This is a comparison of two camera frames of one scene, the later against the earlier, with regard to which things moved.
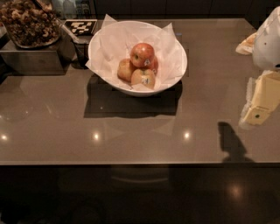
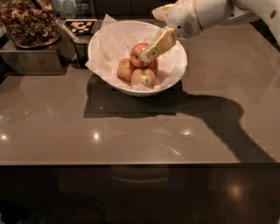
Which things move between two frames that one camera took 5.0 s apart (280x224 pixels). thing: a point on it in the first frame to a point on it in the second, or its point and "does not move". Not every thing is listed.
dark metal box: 49,60 does not move
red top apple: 142,55 does not move
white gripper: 268,44 to 184,17
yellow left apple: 124,70 does not move
